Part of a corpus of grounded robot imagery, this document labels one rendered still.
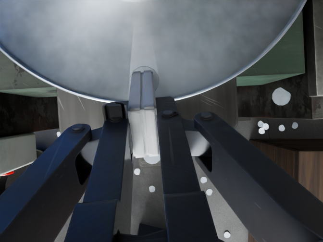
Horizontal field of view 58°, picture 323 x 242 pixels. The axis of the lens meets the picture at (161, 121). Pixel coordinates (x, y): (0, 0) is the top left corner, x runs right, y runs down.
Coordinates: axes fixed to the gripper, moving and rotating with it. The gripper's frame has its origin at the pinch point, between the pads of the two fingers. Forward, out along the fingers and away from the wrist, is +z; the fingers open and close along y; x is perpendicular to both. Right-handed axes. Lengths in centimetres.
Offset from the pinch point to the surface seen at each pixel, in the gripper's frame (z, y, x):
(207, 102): 3.6, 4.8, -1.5
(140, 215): 60, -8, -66
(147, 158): 13.2, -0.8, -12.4
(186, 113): 3.3, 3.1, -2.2
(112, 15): 6.4, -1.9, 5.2
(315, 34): 19.4, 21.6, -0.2
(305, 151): 38, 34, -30
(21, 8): 6.9, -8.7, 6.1
